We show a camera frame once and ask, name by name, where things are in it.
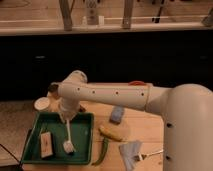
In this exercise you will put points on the green plastic tray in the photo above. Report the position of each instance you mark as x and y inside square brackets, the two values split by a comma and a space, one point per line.
[81, 134]

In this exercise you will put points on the blue sponge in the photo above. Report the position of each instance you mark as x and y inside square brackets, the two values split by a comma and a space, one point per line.
[116, 115]

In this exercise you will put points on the silver fork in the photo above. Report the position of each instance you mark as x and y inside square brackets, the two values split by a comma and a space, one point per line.
[141, 157]

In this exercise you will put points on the green chili pepper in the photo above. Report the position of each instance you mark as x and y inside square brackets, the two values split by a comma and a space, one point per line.
[102, 155]

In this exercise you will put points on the white block with red print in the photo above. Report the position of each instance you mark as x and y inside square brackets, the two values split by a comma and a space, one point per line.
[46, 144]

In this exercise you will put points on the white round container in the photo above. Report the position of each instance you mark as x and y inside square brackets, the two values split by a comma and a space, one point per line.
[42, 104]

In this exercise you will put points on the white dish brush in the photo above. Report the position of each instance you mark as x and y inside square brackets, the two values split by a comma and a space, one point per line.
[68, 145]

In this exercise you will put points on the grey blue cloth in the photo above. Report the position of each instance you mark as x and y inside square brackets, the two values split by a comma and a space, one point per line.
[128, 151]

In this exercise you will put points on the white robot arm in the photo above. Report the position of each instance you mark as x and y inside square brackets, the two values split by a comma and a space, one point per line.
[187, 112]

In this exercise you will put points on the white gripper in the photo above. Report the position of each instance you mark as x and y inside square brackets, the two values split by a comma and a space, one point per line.
[68, 109]

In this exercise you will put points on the brown textured food piece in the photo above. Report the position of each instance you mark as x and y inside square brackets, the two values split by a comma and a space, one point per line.
[81, 109]

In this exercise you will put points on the orange bowl with food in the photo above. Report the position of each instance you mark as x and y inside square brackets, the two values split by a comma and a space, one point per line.
[137, 83]

